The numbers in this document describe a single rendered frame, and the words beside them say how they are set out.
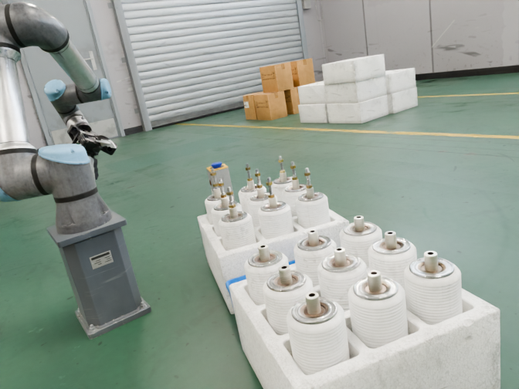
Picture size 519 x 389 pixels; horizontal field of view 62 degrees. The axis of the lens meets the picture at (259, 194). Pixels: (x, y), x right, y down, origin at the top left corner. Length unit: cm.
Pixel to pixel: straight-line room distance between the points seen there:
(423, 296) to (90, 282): 87
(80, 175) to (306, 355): 79
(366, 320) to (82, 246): 80
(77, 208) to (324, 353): 79
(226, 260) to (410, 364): 57
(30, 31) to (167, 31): 535
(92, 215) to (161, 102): 532
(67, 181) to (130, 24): 534
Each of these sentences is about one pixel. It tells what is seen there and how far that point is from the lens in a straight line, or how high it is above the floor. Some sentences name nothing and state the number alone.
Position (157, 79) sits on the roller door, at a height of 66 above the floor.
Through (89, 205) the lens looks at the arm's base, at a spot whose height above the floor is 36.
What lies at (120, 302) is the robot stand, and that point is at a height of 7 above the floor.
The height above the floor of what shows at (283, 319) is 20.
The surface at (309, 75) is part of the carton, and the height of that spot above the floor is 41.
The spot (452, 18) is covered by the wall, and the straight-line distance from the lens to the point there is 677.
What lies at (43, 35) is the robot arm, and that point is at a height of 83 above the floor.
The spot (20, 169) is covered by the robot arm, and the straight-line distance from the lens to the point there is 129.
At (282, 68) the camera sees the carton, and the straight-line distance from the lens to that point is 514.
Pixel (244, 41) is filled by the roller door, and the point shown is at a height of 102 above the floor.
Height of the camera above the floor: 65
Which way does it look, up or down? 17 degrees down
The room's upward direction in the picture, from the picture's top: 10 degrees counter-clockwise
